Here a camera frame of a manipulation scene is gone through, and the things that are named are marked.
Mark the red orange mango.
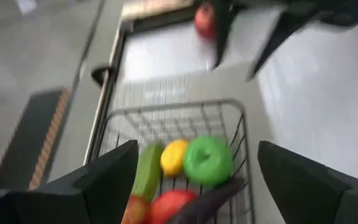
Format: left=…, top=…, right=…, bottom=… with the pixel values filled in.
left=147, top=189, right=199, bottom=224

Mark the black striped-edge floor mat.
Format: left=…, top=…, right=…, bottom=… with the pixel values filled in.
left=0, top=88, right=73, bottom=191

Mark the yellow lemon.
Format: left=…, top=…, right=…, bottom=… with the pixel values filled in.
left=160, top=139, right=190, bottom=178

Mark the green cucumber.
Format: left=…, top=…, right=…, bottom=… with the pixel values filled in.
left=131, top=142, right=165, bottom=203

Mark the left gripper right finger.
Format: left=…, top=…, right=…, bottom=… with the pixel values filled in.
left=257, top=140, right=358, bottom=224

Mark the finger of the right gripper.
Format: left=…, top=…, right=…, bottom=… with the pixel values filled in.
left=246, top=13, right=311, bottom=82
left=212, top=0, right=234, bottom=68

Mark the green apple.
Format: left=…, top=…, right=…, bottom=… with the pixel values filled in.
left=183, top=136, right=234, bottom=188

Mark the red yellow apple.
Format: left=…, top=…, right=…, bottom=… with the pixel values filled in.
left=121, top=195, right=150, bottom=224

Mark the dark purple eggplant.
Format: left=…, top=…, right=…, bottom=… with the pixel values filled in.
left=166, top=177, right=247, bottom=224

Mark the black frame clamp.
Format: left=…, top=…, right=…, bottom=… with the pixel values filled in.
left=91, top=65, right=115, bottom=88

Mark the red pomegranate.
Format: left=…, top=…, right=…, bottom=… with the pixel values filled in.
left=193, top=2, right=218, bottom=42

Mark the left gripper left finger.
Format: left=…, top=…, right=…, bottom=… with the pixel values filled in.
left=0, top=139, right=140, bottom=224

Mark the black wire basket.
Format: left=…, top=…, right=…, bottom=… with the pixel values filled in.
left=85, top=98, right=257, bottom=224

